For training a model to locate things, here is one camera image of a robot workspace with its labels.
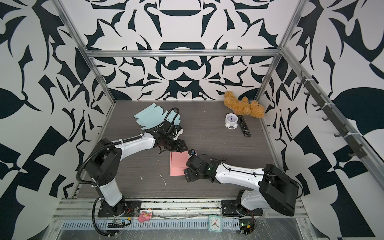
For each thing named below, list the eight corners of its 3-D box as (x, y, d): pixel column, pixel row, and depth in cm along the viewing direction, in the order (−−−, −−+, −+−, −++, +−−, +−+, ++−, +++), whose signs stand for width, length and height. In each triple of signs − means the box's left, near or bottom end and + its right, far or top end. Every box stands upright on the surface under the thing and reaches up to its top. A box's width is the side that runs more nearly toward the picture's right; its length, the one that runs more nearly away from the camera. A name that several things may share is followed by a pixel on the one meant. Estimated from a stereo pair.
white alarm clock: (225, 129, 106) (226, 126, 104) (223, 116, 114) (224, 113, 111) (239, 129, 106) (240, 126, 104) (236, 116, 114) (237, 113, 111)
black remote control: (244, 137, 102) (245, 135, 100) (237, 117, 113) (238, 115, 111) (250, 136, 103) (251, 134, 101) (242, 117, 114) (243, 114, 111)
